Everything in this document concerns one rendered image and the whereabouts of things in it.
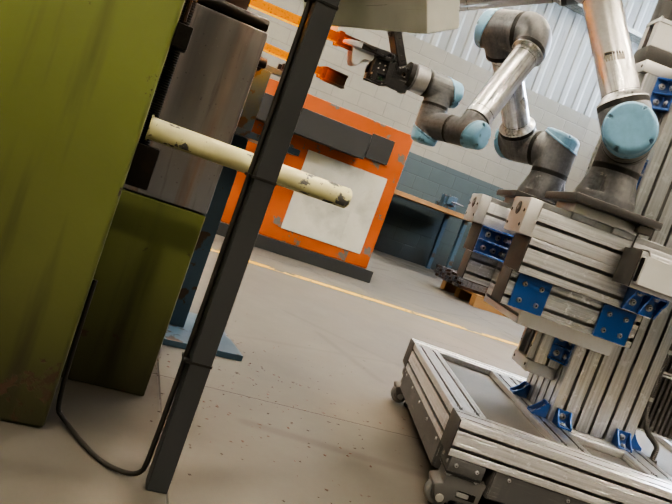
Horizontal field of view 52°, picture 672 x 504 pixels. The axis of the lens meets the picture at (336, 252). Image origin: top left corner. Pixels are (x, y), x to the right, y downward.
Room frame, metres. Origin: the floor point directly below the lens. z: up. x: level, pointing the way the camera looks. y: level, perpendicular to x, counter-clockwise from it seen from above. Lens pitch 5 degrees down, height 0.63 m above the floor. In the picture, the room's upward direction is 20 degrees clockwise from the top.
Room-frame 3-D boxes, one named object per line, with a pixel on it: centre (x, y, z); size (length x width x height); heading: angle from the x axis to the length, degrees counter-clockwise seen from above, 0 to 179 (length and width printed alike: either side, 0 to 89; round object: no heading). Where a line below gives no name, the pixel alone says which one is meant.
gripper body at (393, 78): (1.88, 0.03, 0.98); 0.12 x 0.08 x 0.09; 109
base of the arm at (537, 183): (2.24, -0.56, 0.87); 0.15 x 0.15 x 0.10
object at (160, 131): (1.42, 0.22, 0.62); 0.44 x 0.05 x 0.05; 109
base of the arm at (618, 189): (1.75, -0.59, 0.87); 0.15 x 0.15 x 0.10
